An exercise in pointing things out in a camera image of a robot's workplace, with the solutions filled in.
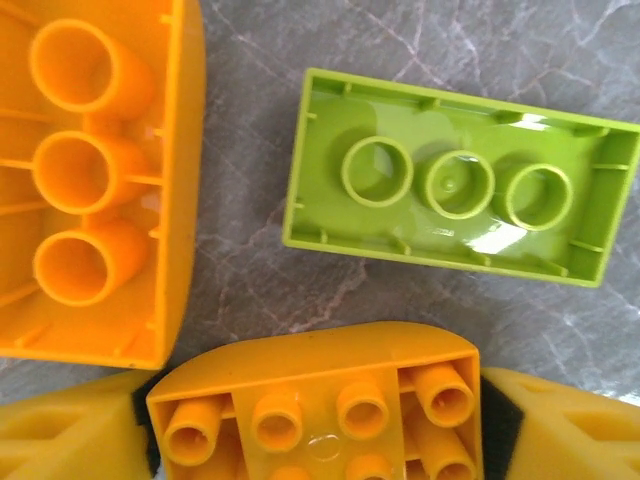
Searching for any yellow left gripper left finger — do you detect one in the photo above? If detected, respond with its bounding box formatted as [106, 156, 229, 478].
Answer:
[0, 372, 162, 480]

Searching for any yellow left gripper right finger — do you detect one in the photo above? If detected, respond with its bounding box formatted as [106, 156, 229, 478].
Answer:
[479, 367, 640, 480]

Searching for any long orange lego brick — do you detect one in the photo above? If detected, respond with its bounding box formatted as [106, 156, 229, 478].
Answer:
[0, 0, 208, 371]

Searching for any green lego plate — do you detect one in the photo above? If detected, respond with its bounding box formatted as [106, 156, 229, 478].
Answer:
[282, 67, 640, 289]

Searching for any curved orange lego brick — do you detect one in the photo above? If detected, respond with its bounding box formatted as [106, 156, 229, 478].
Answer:
[144, 321, 484, 480]

